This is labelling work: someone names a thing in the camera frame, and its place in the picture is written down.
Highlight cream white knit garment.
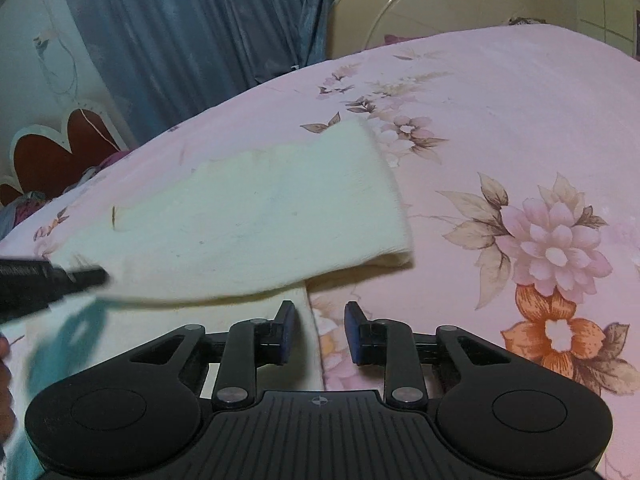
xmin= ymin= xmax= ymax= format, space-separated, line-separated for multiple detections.
xmin=2 ymin=118 xmax=416 ymax=480

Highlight person's left hand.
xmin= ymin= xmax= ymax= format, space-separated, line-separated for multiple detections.
xmin=0 ymin=336 xmax=15 ymax=444

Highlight blue curtain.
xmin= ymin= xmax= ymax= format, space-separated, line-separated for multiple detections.
xmin=66 ymin=0 xmax=334 ymax=144

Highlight pile of colourful clothes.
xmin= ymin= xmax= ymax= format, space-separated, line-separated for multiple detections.
xmin=0 ymin=150 xmax=130 ymax=238

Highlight pink floral bed sheet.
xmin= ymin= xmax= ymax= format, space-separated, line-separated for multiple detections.
xmin=1 ymin=25 xmax=639 ymax=479

